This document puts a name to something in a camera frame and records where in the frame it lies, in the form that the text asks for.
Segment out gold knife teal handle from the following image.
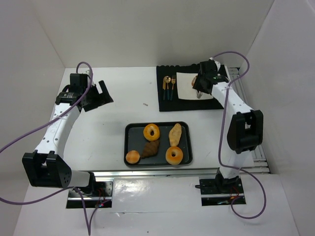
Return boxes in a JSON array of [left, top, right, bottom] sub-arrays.
[[162, 76, 166, 101]]

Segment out orange donut upper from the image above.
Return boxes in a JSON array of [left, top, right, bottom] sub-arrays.
[[143, 123, 160, 142]]

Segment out white square plate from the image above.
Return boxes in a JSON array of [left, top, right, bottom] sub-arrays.
[[176, 72, 213, 100]]

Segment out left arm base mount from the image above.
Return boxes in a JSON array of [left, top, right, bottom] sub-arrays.
[[66, 180, 114, 209]]

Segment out black rectangular tray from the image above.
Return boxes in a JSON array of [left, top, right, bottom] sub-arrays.
[[124, 121, 193, 168]]

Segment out gold spoon teal handle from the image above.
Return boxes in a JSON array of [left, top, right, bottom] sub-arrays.
[[164, 76, 171, 100]]

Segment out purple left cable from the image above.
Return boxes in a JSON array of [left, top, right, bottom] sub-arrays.
[[0, 61, 106, 236]]

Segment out metal tongs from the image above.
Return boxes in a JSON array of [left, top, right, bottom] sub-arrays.
[[196, 91, 203, 99]]

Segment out gold fork teal handle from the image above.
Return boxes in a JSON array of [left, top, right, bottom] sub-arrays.
[[170, 75, 176, 101]]

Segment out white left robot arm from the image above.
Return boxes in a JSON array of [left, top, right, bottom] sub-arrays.
[[22, 70, 113, 188]]

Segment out orange donut lower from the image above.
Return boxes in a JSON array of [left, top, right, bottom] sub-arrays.
[[165, 147, 184, 165]]

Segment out glazed round bun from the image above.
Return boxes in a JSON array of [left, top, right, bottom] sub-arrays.
[[191, 76, 197, 87]]

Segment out aluminium rail frame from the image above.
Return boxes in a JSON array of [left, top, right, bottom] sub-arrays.
[[225, 66, 270, 174]]

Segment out purple cable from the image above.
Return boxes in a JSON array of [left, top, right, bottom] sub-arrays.
[[0, 61, 106, 236], [211, 51, 267, 219]]

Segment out light round bun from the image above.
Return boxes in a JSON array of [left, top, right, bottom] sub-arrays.
[[126, 150, 140, 164]]

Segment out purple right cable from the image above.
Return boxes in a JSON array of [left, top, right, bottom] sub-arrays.
[[211, 51, 267, 219]]

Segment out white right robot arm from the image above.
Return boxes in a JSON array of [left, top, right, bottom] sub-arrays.
[[193, 59, 263, 193]]

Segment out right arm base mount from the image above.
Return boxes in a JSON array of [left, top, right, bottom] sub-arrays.
[[195, 169, 246, 206]]

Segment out long tan bread roll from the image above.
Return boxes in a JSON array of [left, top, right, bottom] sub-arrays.
[[169, 123, 182, 147]]

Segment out orange donut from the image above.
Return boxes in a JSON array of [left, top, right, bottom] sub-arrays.
[[143, 123, 160, 142], [165, 147, 184, 165]]

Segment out black placemat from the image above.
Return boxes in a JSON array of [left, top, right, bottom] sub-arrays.
[[156, 64, 223, 112]]

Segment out brown chocolate croissant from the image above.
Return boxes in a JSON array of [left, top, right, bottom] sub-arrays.
[[140, 140, 159, 159]]

